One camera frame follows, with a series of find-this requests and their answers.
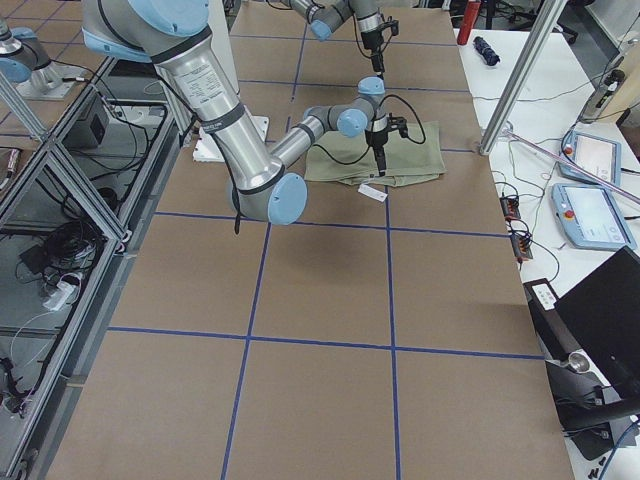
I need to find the blue tape line near crosswise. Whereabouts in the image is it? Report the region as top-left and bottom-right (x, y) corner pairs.
(107, 326), (544, 361)

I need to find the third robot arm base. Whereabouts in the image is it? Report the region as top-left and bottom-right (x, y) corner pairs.
(1, 18), (85, 100)

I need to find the black power adapter box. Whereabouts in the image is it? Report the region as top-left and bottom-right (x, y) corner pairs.
(63, 96), (108, 149)

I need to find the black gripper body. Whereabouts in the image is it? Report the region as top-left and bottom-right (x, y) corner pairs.
(365, 114), (407, 148)
(360, 14), (399, 50)

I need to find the upper teach pendant tablet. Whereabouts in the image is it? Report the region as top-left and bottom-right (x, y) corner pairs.
(560, 131), (621, 186)

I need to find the aluminium frame side rack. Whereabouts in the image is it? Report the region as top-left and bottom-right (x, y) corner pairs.
(1, 60), (191, 479)

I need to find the lower orange connector block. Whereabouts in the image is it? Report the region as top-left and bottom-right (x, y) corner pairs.
(510, 231), (533, 264)

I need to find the aluminium frame post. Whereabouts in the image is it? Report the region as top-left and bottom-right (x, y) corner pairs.
(479, 0), (568, 156)

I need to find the orange connector block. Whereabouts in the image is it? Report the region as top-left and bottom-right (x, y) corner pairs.
(510, 231), (533, 264)
(499, 196), (521, 221)

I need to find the blue tape line lengthwise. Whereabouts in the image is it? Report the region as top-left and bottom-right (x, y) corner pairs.
(153, 211), (509, 239)
(238, 79), (472, 94)

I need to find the red fire extinguisher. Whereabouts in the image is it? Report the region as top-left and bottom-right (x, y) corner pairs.
(456, 0), (482, 46)

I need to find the blue tape line crosswise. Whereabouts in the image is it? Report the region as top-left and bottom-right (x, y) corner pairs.
(219, 24), (309, 480)
(107, 326), (544, 361)
(384, 186), (402, 480)

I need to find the black box with label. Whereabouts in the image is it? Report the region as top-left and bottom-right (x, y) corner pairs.
(523, 278), (580, 361)

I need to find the sage green long-sleeve shirt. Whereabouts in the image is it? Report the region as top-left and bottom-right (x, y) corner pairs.
(304, 121), (446, 187)

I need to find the upper orange connector block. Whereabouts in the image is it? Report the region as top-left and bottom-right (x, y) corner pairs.
(499, 196), (521, 221)

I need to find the black laptop computer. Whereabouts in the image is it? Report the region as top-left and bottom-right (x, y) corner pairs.
(555, 247), (639, 398)

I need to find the teach pendant tablet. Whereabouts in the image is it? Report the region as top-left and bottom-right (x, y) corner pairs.
(551, 183), (637, 251)
(560, 131), (621, 186)

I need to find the folded dark blue umbrella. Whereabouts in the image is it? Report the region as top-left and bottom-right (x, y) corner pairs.
(473, 36), (500, 67)

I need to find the white power strip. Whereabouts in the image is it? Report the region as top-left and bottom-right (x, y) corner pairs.
(43, 281), (79, 311)

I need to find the white paper hang tag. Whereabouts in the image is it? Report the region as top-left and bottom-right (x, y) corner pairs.
(358, 184), (388, 203)

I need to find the blue tape line centre lengthwise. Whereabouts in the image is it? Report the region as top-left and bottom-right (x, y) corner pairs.
(238, 79), (472, 94)

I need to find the clear pink rod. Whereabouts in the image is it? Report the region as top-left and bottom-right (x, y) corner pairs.
(500, 128), (640, 205)

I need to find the blue tape line far crosswise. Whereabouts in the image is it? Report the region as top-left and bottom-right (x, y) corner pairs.
(219, 24), (309, 480)

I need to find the lower teach pendant tablet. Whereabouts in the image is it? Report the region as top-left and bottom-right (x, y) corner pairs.
(551, 183), (637, 251)

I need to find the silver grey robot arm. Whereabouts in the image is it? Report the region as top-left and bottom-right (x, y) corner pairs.
(278, 0), (399, 79)
(82, 0), (407, 225)

